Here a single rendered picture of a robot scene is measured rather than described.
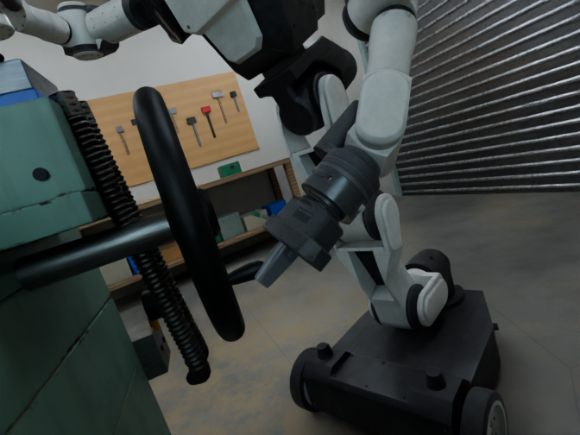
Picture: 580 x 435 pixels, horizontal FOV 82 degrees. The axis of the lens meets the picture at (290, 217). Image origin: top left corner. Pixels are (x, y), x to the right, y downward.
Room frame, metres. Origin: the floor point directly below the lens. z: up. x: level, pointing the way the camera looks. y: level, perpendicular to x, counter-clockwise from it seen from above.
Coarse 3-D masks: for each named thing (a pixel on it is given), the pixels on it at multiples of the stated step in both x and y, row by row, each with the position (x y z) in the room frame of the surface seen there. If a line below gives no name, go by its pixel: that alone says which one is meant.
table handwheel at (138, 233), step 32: (160, 96) 0.32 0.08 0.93; (160, 128) 0.27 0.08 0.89; (160, 160) 0.26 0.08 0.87; (160, 192) 0.25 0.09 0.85; (192, 192) 0.25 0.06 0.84; (128, 224) 0.36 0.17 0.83; (160, 224) 0.36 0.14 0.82; (192, 224) 0.24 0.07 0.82; (32, 256) 0.34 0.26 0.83; (64, 256) 0.34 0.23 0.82; (96, 256) 0.34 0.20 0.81; (128, 256) 0.36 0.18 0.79; (192, 256) 0.24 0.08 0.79; (32, 288) 0.33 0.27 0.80; (224, 288) 0.26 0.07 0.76; (224, 320) 0.27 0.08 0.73
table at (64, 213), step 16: (80, 192) 0.30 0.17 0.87; (96, 192) 0.35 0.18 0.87; (32, 208) 0.29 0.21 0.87; (48, 208) 0.30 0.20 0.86; (64, 208) 0.30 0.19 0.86; (80, 208) 0.30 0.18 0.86; (96, 208) 0.33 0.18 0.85; (0, 224) 0.29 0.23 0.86; (16, 224) 0.29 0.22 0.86; (32, 224) 0.29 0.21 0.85; (48, 224) 0.29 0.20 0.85; (64, 224) 0.30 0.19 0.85; (80, 224) 0.30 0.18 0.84; (0, 240) 0.29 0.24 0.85; (16, 240) 0.29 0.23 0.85; (32, 240) 0.29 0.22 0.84
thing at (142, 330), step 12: (144, 324) 0.62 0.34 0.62; (132, 336) 0.58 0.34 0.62; (144, 336) 0.56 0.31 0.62; (156, 336) 0.58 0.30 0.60; (144, 348) 0.56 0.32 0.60; (156, 348) 0.56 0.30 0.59; (168, 348) 0.63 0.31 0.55; (144, 360) 0.56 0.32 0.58; (156, 360) 0.56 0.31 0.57; (168, 360) 0.60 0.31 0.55; (156, 372) 0.56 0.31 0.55
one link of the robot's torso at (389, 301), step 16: (384, 208) 0.85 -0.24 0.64; (384, 224) 0.85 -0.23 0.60; (384, 240) 0.84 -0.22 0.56; (400, 240) 0.88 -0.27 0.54; (352, 256) 0.95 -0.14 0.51; (368, 256) 0.94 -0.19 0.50; (384, 256) 0.86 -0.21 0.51; (352, 272) 0.95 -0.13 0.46; (368, 272) 0.99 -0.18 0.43; (384, 272) 0.87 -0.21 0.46; (400, 272) 0.94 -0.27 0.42; (368, 288) 0.97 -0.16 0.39; (384, 288) 0.97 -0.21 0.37; (400, 288) 0.93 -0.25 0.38; (416, 288) 0.96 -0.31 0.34; (384, 304) 0.95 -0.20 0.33; (400, 304) 0.91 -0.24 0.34; (416, 304) 0.92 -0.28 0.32; (384, 320) 0.98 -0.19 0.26; (400, 320) 0.93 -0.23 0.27; (416, 320) 0.91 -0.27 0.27
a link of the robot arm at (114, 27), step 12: (120, 0) 0.93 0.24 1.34; (96, 12) 0.97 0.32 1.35; (108, 12) 0.95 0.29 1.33; (120, 12) 0.93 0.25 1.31; (96, 24) 0.98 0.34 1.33; (108, 24) 0.96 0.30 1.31; (120, 24) 0.95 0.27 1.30; (96, 36) 1.00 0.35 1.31; (108, 36) 0.99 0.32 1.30; (120, 36) 0.99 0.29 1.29; (108, 48) 1.02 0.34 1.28
